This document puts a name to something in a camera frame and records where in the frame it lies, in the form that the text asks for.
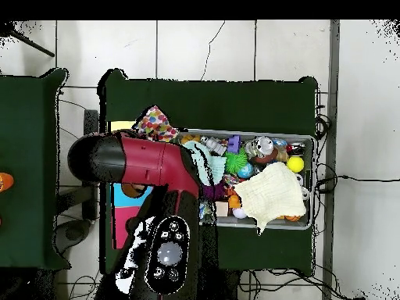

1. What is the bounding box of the wooden box with three holes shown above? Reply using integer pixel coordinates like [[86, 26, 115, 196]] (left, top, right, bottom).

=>
[[107, 120, 154, 250]]

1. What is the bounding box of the shallow clear mesh bin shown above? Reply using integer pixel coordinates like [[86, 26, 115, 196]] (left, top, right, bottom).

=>
[[177, 127, 315, 231]]

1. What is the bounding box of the mint green muslin cloth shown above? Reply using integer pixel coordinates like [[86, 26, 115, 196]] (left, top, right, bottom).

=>
[[182, 140, 228, 187]]

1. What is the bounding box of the silver toy robot figure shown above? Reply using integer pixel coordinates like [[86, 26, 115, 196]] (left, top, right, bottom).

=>
[[199, 135, 228, 156]]

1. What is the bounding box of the green spiky rubber ball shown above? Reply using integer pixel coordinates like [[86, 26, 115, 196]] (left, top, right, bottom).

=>
[[223, 148, 248, 175]]

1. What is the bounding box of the purple plastic toy block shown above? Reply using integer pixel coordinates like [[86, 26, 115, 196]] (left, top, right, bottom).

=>
[[227, 134, 241, 154]]

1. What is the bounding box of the blue globe ball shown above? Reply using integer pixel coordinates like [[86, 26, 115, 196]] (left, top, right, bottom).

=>
[[236, 162, 255, 180]]

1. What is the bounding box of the plain wooden cube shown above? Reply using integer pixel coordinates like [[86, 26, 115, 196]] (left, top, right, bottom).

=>
[[214, 201, 230, 218]]

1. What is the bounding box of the silver metal can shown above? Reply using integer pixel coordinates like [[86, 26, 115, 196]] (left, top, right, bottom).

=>
[[244, 136, 275, 158]]

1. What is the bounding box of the cream muslin cloth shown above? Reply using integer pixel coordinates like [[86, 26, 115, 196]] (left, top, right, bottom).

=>
[[233, 161, 308, 236]]

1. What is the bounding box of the yellow smiley ball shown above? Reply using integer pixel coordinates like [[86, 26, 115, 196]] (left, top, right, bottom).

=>
[[286, 155, 305, 173]]

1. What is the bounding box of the black stand bar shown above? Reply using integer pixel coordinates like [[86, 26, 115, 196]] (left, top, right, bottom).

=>
[[82, 109, 100, 221]]

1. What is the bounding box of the dark green neighbour table cloth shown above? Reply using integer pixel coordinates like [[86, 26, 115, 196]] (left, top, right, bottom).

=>
[[0, 67, 71, 271]]

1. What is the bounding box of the orange toy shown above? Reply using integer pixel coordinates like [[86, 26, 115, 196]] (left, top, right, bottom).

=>
[[0, 172, 15, 192]]

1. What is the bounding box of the black tripod leg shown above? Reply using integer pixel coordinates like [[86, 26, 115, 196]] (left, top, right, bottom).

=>
[[0, 21, 55, 58]]

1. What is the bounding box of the black power cable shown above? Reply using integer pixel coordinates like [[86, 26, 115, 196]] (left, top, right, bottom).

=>
[[315, 174, 400, 193]]

